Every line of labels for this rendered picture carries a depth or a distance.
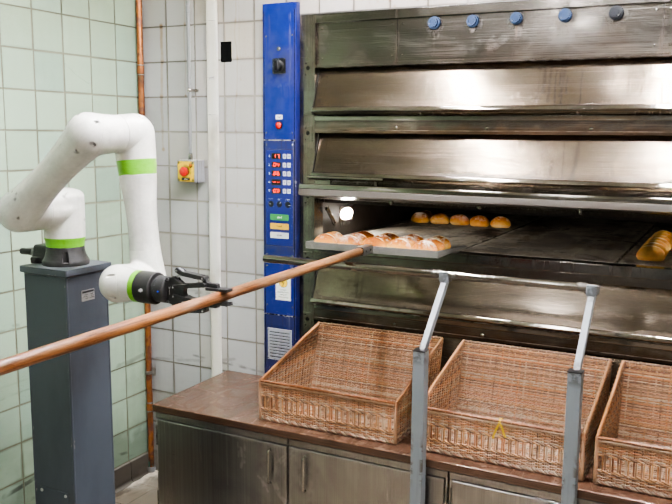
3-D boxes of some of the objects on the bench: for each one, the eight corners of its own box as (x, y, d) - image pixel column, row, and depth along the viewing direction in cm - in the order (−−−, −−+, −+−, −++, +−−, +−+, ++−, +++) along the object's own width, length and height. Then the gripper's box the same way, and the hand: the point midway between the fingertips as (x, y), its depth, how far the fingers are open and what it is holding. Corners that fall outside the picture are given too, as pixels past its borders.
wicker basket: (459, 407, 313) (461, 337, 309) (610, 432, 287) (614, 357, 283) (412, 449, 270) (414, 370, 266) (584, 484, 244) (589, 396, 240)
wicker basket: (317, 383, 340) (317, 320, 336) (444, 404, 315) (446, 336, 311) (255, 419, 297) (255, 347, 293) (397, 447, 272) (398, 368, 268)
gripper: (166, 258, 228) (237, 266, 217) (167, 313, 230) (237, 323, 220) (149, 262, 221) (222, 270, 211) (150, 318, 223) (222, 329, 213)
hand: (219, 296), depth 217 cm, fingers closed on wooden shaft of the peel, 3 cm apart
